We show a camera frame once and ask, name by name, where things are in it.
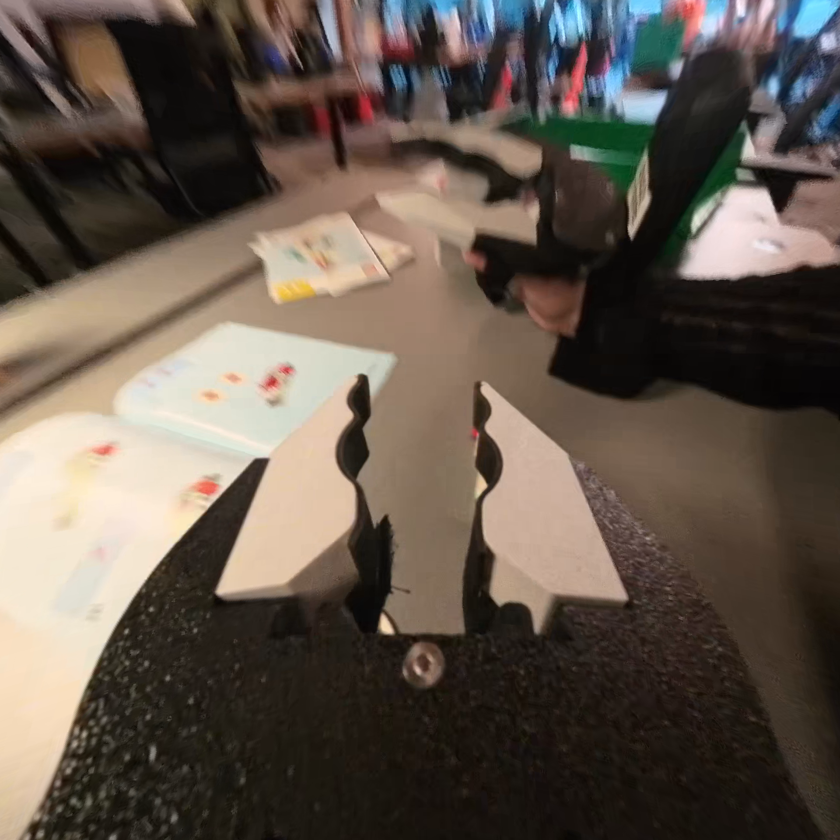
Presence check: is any open lego instruction booklet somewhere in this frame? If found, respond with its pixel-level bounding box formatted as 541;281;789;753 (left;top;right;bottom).
0;320;399;657

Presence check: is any green plastic bin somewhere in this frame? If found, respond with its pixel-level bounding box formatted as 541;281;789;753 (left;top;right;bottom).
505;112;752;244

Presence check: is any closed booklet with yellow corner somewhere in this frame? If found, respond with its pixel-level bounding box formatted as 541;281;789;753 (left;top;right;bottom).
249;211;391;305

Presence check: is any person's right forearm black sleeve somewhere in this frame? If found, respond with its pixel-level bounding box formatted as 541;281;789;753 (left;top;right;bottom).
550;259;840;417

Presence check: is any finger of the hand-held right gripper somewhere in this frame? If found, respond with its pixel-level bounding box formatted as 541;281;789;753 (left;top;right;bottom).
374;189;542;250
390;121;546;181

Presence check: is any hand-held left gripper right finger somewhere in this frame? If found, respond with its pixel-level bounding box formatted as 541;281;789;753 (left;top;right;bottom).
472;381;630;635

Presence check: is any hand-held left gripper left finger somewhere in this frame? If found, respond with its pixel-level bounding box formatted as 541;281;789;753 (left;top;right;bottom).
215;374;371;631

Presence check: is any person's right hand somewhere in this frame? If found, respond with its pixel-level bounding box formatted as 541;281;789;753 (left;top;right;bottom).
461;249;588;337

